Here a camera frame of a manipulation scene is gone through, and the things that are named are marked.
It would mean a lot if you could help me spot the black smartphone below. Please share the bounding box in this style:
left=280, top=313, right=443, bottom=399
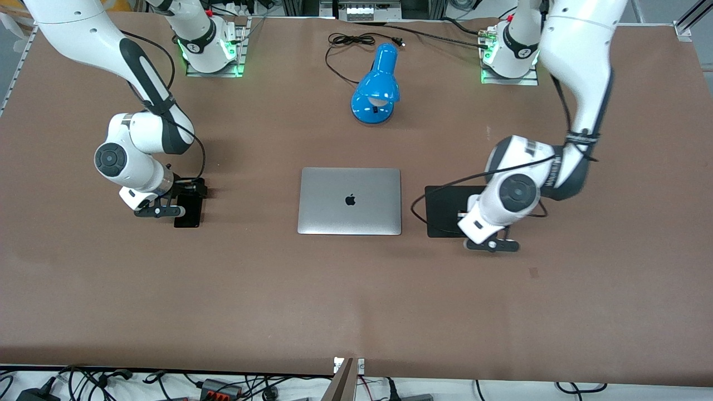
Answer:
left=174, top=195, right=202, bottom=228

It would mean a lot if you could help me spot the black rectangular mouse pad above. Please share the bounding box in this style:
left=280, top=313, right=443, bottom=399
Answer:
left=424, top=185, right=491, bottom=238

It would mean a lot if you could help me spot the silver closed laptop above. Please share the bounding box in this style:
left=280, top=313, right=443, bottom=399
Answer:
left=297, top=167, right=402, bottom=236

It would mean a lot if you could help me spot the blue desk lamp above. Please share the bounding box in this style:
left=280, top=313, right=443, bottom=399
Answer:
left=350, top=43, right=401, bottom=125

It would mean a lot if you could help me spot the grey red power strip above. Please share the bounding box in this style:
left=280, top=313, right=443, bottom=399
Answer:
left=201, top=379, right=243, bottom=400

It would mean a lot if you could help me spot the black power adapter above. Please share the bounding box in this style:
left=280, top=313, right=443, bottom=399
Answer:
left=17, top=386, right=59, bottom=401

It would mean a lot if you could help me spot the grey control box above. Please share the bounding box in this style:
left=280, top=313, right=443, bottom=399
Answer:
left=319, top=0, right=402, bottom=22

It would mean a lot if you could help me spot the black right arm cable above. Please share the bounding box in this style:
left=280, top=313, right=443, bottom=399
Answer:
left=120, top=31, right=207, bottom=187

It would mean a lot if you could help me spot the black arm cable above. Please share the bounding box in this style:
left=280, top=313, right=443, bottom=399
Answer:
left=120, top=31, right=207, bottom=187
left=411, top=72, right=601, bottom=236

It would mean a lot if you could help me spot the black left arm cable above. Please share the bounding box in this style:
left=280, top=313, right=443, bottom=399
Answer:
left=411, top=72, right=601, bottom=236

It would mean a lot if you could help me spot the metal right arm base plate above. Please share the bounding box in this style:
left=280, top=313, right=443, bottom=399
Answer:
left=185, top=17, right=248, bottom=77

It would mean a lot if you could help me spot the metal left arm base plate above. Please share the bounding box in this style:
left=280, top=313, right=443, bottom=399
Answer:
left=480, top=25, right=540, bottom=86

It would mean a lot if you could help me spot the aluminium side rail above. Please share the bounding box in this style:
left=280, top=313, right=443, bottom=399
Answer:
left=0, top=25, right=37, bottom=116

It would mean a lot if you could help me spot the white table edge bracket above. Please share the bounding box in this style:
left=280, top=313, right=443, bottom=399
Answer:
left=333, top=356, right=365, bottom=374

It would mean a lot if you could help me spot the black cable across table edge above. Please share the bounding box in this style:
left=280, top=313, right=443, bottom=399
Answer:
left=356, top=17, right=505, bottom=51

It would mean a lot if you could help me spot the black lamp power cable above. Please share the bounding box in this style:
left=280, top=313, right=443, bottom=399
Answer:
left=325, top=32, right=406, bottom=85

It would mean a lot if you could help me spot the wooden post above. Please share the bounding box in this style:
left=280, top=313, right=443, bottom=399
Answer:
left=322, top=358, right=357, bottom=401

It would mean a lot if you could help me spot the aluminium corner bracket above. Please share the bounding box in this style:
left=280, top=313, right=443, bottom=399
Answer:
left=673, top=0, right=713, bottom=43

